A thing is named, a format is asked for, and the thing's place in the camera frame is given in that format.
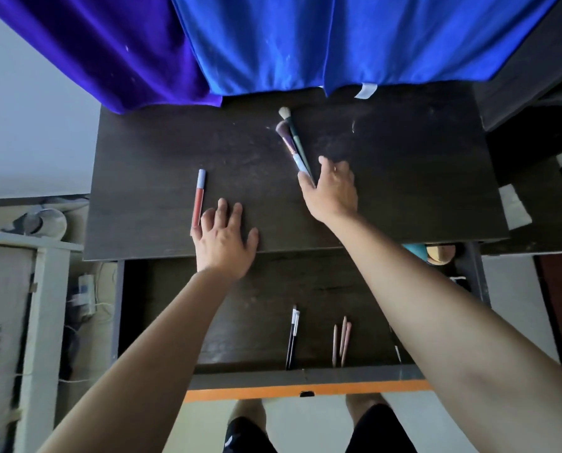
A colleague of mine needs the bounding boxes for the green handle makeup brush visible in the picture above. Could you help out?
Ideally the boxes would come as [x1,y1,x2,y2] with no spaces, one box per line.
[278,107,316,187]

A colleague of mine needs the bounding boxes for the white paper sheet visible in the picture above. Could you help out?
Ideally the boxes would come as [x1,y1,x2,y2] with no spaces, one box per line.
[498,184,533,231]

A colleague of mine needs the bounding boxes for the beige makeup sponge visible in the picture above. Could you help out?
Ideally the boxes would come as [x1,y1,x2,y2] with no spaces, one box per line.
[425,243,457,266]

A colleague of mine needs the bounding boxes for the dark wooden side cabinet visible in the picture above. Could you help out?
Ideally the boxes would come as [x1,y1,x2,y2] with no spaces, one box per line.
[472,0,562,256]

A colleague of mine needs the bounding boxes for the grey round fan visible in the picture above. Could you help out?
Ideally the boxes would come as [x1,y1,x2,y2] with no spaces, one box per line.
[13,206,69,239]

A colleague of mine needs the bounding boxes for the white power adapter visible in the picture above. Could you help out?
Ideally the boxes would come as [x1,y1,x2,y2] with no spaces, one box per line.
[70,274,97,317]

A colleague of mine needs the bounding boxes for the person's left leg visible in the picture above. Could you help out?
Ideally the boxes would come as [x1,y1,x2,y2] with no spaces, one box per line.
[230,398,268,432]

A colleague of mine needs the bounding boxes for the purple curtain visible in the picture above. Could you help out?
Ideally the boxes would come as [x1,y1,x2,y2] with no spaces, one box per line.
[0,0,223,115]

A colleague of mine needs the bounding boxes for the person's right leg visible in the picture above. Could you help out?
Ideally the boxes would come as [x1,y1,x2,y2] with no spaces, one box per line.
[345,393,391,422]

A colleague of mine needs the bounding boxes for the light blue handle makeup brush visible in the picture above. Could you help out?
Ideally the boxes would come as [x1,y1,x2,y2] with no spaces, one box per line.
[275,120,310,176]

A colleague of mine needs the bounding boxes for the blue curtain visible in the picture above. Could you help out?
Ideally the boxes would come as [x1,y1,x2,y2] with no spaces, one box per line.
[170,0,562,98]

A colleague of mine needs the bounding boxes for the person's leg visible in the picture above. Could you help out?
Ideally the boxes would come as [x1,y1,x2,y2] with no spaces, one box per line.
[345,393,391,422]
[230,398,268,432]

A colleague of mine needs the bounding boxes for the black thin makeup brush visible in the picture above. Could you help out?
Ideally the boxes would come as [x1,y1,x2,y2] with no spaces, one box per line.
[288,310,301,368]
[286,305,298,370]

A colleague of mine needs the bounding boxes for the person's right hand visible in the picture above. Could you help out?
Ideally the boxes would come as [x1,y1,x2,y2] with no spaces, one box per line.
[298,156,359,225]

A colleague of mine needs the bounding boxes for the black shorts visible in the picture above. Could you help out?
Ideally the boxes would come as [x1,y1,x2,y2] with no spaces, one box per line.
[223,404,419,453]

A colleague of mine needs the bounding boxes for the person's left hand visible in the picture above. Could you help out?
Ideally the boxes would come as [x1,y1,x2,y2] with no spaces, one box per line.
[191,199,260,281]

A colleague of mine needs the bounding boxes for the red lip gloss tube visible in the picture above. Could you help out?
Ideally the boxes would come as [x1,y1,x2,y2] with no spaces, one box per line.
[191,169,207,230]

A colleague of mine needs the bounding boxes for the dark wooden drawer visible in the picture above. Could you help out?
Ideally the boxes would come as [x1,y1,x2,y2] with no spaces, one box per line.
[117,241,492,404]

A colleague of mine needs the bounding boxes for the person's right forearm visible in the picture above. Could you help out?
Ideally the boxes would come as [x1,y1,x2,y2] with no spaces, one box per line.
[326,212,562,453]

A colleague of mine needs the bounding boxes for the person's left forearm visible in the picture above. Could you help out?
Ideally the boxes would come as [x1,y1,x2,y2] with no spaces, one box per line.
[38,268,245,453]

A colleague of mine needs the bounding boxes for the white cabinet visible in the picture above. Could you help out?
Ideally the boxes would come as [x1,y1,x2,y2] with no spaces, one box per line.
[0,232,84,453]

